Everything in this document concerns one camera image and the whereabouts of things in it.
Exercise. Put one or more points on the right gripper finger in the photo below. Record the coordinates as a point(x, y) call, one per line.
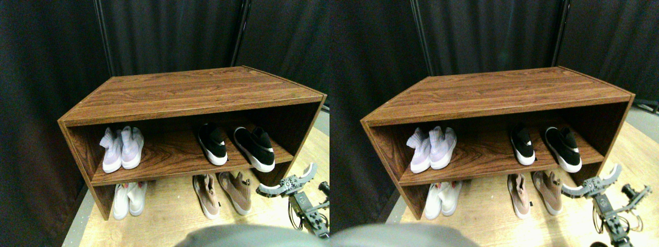
point(610, 178)
point(275, 189)
point(579, 190)
point(305, 177)

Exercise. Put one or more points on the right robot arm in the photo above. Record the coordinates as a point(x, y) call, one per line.
point(615, 226)
point(314, 224)

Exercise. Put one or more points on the black curtain stand foot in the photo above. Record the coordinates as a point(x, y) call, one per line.
point(647, 106)

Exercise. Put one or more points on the pale purple shoe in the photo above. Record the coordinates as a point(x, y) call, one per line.
point(419, 154)
point(443, 152)
point(132, 152)
point(111, 154)

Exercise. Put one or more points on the brown shoe rack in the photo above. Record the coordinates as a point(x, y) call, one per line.
point(484, 92)
point(180, 92)

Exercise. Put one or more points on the black curtain stand pole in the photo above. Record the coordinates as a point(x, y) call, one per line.
point(421, 41)
point(240, 31)
point(104, 41)
point(560, 31)

